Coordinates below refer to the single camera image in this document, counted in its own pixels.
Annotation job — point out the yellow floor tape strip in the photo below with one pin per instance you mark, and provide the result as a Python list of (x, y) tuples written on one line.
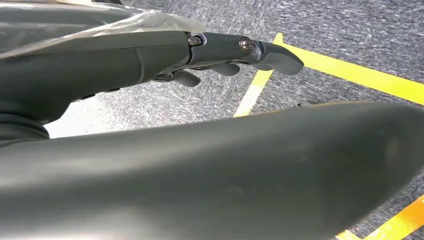
[(253, 92), (357, 73), (397, 223)]

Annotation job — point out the ribbed grey left arm sleeve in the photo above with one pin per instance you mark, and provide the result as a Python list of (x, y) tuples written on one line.
[(20, 130)]

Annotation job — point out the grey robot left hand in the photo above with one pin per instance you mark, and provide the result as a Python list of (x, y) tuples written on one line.
[(82, 66)]

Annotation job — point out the smooth grey robot body shell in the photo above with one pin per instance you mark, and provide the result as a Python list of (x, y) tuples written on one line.
[(212, 179)]

